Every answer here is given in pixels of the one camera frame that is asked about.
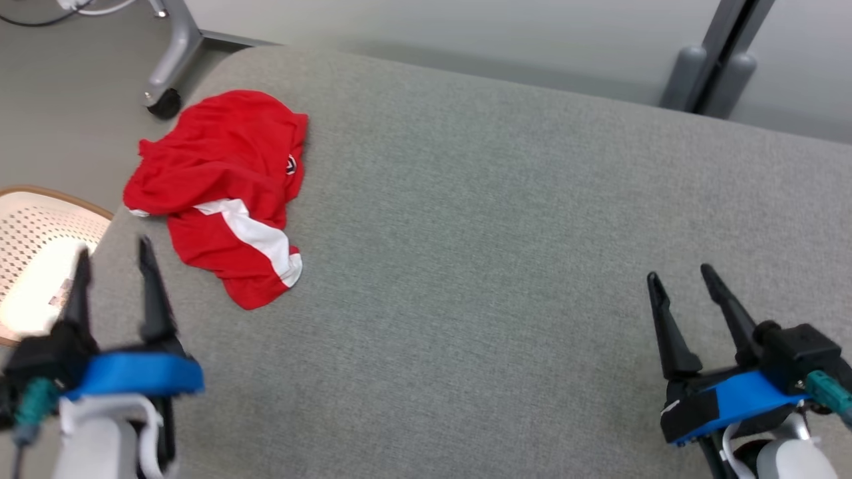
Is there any white floor cable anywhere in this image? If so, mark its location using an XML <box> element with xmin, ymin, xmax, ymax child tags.
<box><xmin>57</xmin><ymin>0</ymin><xmax>137</xmax><ymax>15</ymax></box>

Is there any black floor cable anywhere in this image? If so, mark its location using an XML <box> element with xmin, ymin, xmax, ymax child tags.
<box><xmin>0</xmin><ymin>12</ymin><xmax>74</xmax><ymax>29</ymax></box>

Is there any grey metal upright post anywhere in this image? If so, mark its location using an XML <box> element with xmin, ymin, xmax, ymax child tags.
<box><xmin>659</xmin><ymin>0</ymin><xmax>776</xmax><ymax>120</ymax></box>

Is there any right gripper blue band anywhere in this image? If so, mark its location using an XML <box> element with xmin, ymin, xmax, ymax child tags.
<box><xmin>647</xmin><ymin>263</ymin><xmax>807</xmax><ymax>479</ymax></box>

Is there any red number 23 jersey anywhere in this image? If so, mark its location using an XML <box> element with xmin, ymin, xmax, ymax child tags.
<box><xmin>122</xmin><ymin>89</ymin><xmax>310</xmax><ymax>311</ymax></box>

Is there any beige perforated laundry basket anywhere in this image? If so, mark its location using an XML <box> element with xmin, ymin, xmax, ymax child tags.
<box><xmin>0</xmin><ymin>185</ymin><xmax>115</xmax><ymax>348</ymax></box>

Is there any teal-plug camera cable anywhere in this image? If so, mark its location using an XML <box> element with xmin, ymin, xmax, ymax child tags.
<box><xmin>10</xmin><ymin>377</ymin><xmax>62</xmax><ymax>479</ymax></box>
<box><xmin>804</xmin><ymin>370</ymin><xmax>852</xmax><ymax>426</ymax></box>

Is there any teal-plug left camera cable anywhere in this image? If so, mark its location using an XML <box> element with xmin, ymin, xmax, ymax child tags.
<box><xmin>10</xmin><ymin>377</ymin><xmax>62</xmax><ymax>479</ymax></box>

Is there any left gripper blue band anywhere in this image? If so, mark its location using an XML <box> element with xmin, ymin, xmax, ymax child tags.
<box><xmin>63</xmin><ymin>236</ymin><xmax>205</xmax><ymax>466</ymax></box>

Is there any teal-plug right camera cable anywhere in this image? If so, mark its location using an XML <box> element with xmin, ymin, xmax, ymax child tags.
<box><xmin>804</xmin><ymin>370</ymin><xmax>852</xmax><ymax>426</ymax></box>

